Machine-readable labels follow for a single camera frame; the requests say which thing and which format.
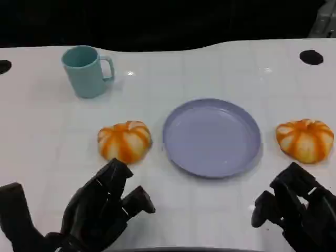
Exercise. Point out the pale green mug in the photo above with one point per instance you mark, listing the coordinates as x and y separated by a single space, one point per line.
86 78

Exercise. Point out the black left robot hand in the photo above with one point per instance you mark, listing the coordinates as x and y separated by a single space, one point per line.
89 210

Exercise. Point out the orange and white bread roll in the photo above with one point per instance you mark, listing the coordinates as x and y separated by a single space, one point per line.
304 141
123 139

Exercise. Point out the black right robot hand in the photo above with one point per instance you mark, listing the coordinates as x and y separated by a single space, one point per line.
309 215

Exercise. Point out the lilac plate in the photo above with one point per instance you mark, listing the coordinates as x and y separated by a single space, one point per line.
210 139

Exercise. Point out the grey metal frame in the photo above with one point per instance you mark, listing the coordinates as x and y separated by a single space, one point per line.
325 21

